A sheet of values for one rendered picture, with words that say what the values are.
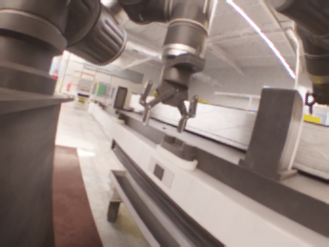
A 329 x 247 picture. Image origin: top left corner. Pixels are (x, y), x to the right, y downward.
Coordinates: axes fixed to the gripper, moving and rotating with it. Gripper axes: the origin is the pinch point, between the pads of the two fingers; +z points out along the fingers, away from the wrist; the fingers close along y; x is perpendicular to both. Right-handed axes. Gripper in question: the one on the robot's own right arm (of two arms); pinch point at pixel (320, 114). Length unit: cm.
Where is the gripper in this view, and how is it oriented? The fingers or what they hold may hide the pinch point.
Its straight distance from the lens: 77.4
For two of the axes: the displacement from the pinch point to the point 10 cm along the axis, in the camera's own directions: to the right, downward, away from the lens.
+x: 7.2, -6.2, 2.9
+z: 4.7, 7.6, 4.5
